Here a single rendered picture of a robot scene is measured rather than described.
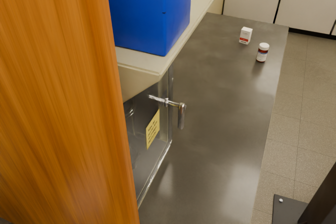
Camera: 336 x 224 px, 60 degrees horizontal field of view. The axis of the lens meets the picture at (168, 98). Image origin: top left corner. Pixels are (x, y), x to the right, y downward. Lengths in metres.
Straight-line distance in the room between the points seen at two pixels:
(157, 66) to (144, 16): 0.06
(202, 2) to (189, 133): 0.60
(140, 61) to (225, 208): 0.61
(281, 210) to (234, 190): 1.13
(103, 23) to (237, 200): 0.74
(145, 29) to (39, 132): 0.20
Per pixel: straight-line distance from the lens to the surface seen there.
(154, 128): 0.74
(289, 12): 3.68
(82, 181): 0.48
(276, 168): 2.23
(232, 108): 1.16
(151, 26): 0.36
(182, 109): 0.76
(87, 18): 0.25
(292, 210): 2.07
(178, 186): 0.92
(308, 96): 2.89
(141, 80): 0.37
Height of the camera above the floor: 1.72
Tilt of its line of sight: 42 degrees down
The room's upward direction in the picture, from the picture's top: straight up
